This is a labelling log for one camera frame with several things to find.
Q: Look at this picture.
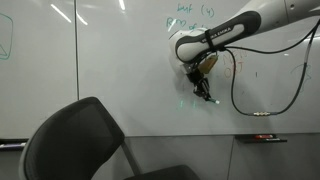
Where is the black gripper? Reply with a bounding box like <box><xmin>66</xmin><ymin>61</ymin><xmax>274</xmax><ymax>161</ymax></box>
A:
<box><xmin>185</xmin><ymin>68</ymin><xmax>213</xmax><ymax>101</ymax></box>

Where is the green whiteboard marker white cap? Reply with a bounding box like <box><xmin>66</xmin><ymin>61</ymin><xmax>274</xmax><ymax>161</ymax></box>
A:
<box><xmin>204</xmin><ymin>96</ymin><xmax>220</xmax><ymax>105</ymax></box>

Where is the black marker tray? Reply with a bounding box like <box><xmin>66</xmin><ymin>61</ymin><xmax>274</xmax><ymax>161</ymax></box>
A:
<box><xmin>234</xmin><ymin>134</ymin><xmax>288</xmax><ymax>145</ymax></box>

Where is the red whiteboard marker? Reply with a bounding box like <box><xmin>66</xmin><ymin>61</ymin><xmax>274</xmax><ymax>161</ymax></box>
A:
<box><xmin>254</xmin><ymin>134</ymin><xmax>274</xmax><ymax>140</ymax></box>

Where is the black mesh office chair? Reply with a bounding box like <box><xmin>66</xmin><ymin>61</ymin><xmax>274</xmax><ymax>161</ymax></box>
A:
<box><xmin>18</xmin><ymin>96</ymin><xmax>201</xmax><ymax>180</ymax></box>

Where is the large whiteboard panel with tray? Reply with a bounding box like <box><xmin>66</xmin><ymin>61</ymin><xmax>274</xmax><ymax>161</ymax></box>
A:
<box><xmin>75</xmin><ymin>0</ymin><xmax>320</xmax><ymax>137</ymax></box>

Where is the whiteboard panel without tray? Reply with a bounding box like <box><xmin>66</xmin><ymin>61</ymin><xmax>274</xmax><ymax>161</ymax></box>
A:
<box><xmin>0</xmin><ymin>0</ymin><xmax>78</xmax><ymax>140</ymax></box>

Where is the black tray under plain panel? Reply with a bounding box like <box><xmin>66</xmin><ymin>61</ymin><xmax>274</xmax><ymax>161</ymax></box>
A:
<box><xmin>0</xmin><ymin>138</ymin><xmax>29</xmax><ymax>150</ymax></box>

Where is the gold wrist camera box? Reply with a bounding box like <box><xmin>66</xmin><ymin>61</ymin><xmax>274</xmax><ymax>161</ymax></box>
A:
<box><xmin>198</xmin><ymin>54</ymin><xmax>220</xmax><ymax>75</ymax></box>

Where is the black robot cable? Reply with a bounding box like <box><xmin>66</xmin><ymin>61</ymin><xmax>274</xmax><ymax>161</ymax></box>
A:
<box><xmin>224</xmin><ymin>18</ymin><xmax>320</xmax><ymax>117</ymax></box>

